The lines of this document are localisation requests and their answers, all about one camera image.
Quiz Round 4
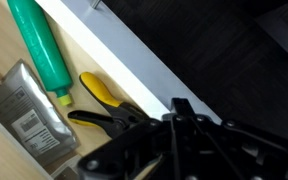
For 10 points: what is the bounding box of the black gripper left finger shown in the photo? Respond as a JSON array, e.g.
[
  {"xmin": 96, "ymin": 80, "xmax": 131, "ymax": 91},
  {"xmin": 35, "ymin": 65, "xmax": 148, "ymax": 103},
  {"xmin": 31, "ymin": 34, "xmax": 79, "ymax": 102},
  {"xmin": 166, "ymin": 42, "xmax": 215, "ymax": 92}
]
[{"xmin": 77, "ymin": 114, "xmax": 180, "ymax": 180}]

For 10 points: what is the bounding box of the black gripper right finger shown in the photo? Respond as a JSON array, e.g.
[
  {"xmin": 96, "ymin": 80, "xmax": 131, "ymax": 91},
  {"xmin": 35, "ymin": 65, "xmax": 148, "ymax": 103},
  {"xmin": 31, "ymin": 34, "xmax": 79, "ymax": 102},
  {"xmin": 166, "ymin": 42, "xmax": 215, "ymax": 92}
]
[{"xmin": 169, "ymin": 97, "xmax": 288, "ymax": 180}]

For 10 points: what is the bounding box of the narrow white wooden drawer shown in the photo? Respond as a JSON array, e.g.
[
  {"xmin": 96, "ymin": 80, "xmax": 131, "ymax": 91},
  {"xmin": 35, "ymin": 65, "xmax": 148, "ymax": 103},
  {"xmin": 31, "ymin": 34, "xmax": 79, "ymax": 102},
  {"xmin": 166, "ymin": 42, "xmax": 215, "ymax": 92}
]
[{"xmin": 0, "ymin": 0, "xmax": 224, "ymax": 180}]

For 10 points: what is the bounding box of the black yellow spring clamp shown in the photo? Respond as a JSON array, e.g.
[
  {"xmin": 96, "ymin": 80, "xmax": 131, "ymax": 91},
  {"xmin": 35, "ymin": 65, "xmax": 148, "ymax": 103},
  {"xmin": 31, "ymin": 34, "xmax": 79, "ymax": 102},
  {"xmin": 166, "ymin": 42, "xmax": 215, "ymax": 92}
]
[{"xmin": 67, "ymin": 71, "xmax": 152, "ymax": 140}]

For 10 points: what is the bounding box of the clear plastic box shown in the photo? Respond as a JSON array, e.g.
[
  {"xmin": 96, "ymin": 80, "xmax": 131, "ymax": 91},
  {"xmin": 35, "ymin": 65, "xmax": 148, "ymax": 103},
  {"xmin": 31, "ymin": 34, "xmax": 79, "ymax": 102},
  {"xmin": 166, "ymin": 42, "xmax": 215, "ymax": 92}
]
[{"xmin": 50, "ymin": 154, "xmax": 82, "ymax": 180}]

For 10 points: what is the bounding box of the silver foil pouch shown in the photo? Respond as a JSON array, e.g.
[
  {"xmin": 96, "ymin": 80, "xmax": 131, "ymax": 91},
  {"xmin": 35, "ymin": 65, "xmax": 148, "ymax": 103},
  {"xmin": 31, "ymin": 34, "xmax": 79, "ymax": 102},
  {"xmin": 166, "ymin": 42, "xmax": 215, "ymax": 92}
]
[{"xmin": 0, "ymin": 58, "xmax": 81, "ymax": 168}]

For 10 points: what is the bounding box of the green tube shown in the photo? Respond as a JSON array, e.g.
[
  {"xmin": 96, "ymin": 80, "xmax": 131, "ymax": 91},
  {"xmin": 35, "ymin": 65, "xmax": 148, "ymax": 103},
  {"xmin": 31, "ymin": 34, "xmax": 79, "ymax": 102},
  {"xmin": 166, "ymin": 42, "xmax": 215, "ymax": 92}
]
[{"xmin": 6, "ymin": 0, "xmax": 74, "ymax": 108}]

